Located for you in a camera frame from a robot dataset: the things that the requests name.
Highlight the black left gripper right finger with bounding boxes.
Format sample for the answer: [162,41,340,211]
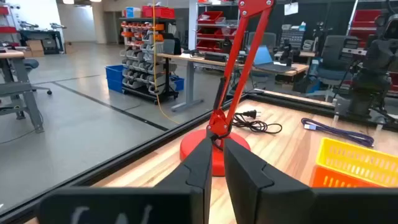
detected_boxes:
[223,138,398,224]

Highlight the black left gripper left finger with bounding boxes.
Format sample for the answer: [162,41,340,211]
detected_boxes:
[37,136,213,224]

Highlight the purple USB cable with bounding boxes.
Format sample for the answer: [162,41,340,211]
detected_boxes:
[300,117,375,148]

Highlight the dark office chair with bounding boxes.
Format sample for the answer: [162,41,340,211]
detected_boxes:
[310,34,360,94]

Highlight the orange plastic basket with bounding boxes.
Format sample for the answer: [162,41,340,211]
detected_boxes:
[309,165,382,189]

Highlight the red desk lamp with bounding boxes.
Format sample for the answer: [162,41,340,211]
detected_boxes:
[179,0,276,177]

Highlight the yellow plastic basket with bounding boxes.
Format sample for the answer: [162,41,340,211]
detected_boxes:
[315,137,398,188]

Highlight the small drawer cabinet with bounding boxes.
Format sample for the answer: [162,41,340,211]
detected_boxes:
[281,29,305,49]

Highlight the open laptop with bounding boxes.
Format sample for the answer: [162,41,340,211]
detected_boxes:
[252,45,296,74]

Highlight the blue storage bin stack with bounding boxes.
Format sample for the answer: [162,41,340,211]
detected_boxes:
[104,64,125,93]

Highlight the parts bin rack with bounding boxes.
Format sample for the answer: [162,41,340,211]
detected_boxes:
[119,17,180,102]

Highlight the wooden standing desk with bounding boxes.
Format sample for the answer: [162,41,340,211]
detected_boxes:
[157,52,308,113]

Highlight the shelf with red bins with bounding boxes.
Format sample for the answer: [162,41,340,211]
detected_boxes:
[188,0,249,54]

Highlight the grey workbench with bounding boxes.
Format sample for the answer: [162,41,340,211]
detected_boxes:
[0,49,44,133]

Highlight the red crate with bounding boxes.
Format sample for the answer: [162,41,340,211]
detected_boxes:
[142,5,176,19]

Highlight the blue rolling chair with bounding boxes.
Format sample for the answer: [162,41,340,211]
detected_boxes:
[23,58,53,96]

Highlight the cardboard box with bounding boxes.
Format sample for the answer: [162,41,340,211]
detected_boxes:
[26,39,45,58]

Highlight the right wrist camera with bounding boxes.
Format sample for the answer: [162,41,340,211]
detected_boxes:
[341,47,368,57]

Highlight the black lamp power cord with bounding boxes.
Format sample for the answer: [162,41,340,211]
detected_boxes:
[231,109,283,134]

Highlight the yellow hanging cord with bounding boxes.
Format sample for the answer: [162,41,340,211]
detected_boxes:
[151,0,181,125]

